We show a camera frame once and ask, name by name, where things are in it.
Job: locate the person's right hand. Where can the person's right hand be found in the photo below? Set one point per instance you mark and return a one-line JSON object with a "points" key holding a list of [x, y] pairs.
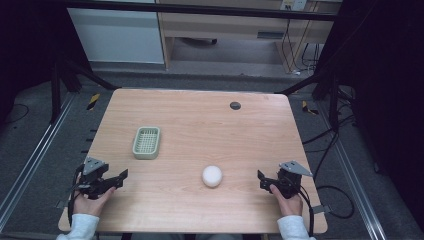
{"points": [[289, 204]]}

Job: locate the person's left hand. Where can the person's left hand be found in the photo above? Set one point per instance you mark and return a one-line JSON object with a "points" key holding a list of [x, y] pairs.
{"points": [[90, 204]]}

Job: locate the white cabinet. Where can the white cabinet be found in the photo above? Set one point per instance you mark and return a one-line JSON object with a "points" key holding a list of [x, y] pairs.
{"points": [[116, 36]]}

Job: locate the metal floor rail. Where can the metal floor rail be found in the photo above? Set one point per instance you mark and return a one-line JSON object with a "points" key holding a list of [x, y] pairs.
{"points": [[30, 166], [360, 193]]}

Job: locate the yellow black floor tape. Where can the yellow black floor tape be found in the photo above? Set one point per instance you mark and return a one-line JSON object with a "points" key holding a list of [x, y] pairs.
{"points": [[93, 101], [309, 108]]}

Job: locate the white round soap bar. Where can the white round soap bar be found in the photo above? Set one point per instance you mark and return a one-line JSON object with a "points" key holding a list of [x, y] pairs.
{"points": [[212, 176]]}

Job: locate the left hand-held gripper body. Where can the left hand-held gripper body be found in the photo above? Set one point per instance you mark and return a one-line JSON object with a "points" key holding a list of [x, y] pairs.
{"points": [[94, 173]]}

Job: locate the black curtain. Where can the black curtain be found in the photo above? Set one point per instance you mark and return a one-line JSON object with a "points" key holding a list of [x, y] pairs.
{"points": [[390, 83], [26, 43]]}

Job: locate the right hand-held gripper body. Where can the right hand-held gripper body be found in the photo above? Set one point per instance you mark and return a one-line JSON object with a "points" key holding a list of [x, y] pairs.
{"points": [[289, 181]]}

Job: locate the grey table edge bracket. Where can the grey table edge bracket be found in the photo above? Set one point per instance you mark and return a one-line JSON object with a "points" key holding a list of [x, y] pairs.
{"points": [[61, 204], [320, 209]]}

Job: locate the black tripod stand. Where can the black tripod stand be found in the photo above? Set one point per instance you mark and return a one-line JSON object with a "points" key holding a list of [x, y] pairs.
{"points": [[56, 96], [333, 100]]}

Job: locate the green slotted soap dish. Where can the green slotted soap dish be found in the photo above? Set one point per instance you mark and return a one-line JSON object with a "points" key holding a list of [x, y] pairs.
{"points": [[146, 142]]}

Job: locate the white power strip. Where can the white power strip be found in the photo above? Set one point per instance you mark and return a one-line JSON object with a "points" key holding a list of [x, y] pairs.
{"points": [[293, 4]]}

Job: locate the black horizontal frame bar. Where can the black horizontal frame bar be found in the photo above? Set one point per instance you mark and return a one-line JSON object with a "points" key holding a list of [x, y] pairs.
{"points": [[200, 9]]}

